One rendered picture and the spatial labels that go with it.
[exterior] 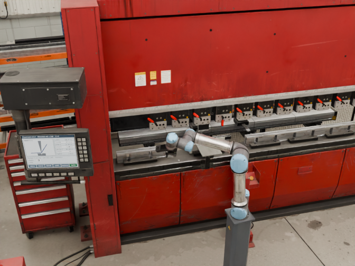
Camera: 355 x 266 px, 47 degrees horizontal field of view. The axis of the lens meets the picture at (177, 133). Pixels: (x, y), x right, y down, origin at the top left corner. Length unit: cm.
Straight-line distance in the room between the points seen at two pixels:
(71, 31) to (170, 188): 169
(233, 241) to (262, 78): 141
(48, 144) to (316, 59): 239
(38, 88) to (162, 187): 161
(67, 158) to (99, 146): 52
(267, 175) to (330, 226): 92
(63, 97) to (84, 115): 55
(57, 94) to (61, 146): 37
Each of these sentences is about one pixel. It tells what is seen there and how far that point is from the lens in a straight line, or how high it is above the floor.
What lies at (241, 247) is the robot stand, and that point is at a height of 49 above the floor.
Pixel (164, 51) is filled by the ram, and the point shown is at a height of 187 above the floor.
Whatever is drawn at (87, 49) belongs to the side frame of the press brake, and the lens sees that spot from 302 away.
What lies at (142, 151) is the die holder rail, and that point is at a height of 96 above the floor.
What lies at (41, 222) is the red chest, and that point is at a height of 22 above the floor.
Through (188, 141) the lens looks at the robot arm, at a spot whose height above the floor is 146.
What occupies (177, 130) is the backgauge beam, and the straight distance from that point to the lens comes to 396.
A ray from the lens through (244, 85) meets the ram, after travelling 366.
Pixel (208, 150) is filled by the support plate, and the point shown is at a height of 100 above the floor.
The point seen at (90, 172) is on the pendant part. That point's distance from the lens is 292.
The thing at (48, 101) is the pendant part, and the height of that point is 181.
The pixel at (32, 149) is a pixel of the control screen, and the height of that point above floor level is 147.
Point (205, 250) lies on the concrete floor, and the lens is 410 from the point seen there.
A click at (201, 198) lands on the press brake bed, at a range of 400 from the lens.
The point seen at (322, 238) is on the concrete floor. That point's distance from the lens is 444.
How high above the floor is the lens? 292
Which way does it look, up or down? 29 degrees down
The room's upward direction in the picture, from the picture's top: straight up
